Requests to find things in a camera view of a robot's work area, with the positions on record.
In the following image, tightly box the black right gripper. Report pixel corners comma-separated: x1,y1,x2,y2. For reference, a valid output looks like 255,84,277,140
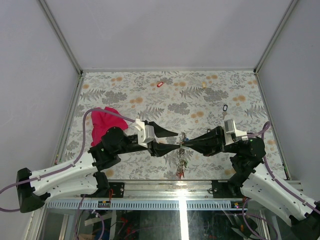
182,125,240,157

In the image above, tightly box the large metal keyring with keys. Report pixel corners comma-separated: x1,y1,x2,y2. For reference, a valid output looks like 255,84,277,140
176,132,188,180

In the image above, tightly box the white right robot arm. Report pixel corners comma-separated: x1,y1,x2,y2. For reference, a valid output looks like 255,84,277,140
182,121,320,240

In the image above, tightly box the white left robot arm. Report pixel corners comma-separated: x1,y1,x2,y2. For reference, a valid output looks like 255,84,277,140
16,119,179,213

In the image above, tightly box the black tag with key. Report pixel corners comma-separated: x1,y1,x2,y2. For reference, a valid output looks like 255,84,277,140
222,104,228,120

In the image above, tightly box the crumpled pink cloth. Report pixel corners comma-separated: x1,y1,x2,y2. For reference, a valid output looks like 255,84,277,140
90,111,129,147

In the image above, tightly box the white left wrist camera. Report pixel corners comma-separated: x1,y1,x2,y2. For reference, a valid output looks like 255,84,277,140
133,118,156,149

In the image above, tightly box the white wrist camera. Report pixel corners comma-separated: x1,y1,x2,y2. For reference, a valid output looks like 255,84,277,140
222,119,248,146
133,118,156,149

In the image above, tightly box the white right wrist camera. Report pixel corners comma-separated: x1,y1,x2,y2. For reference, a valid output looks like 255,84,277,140
222,119,248,146

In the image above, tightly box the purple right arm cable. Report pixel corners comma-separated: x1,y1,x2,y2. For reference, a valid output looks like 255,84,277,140
241,121,320,240

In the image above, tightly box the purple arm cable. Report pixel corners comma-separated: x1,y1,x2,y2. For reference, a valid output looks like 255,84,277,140
241,121,320,240
0,107,137,213

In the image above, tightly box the aluminium front rail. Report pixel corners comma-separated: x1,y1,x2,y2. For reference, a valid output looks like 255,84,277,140
37,179,307,210

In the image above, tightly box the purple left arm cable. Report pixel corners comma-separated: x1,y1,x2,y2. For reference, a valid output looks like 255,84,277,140
0,107,137,213

